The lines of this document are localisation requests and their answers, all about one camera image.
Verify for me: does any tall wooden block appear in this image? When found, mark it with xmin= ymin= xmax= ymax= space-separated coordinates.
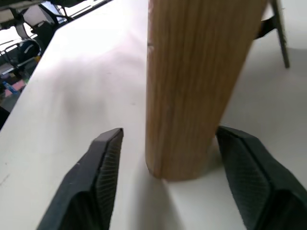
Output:
xmin=144 ymin=0 xmax=269 ymax=182

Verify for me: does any black office chair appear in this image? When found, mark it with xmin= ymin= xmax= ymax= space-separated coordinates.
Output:
xmin=31 ymin=1 xmax=75 ymax=50

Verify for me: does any white office chair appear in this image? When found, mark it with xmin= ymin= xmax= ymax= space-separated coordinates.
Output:
xmin=14 ymin=4 xmax=45 ymax=39

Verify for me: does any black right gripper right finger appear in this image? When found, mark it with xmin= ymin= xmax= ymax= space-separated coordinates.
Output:
xmin=215 ymin=125 xmax=307 ymax=230

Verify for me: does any dark backpack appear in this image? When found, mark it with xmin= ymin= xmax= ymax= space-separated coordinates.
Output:
xmin=16 ymin=39 xmax=42 ymax=63

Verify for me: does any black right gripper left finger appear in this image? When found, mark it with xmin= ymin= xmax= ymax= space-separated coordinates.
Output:
xmin=37 ymin=127 xmax=124 ymax=230

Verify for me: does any black frame easel stand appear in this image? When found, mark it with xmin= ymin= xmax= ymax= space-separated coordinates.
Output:
xmin=256 ymin=0 xmax=290 ymax=69

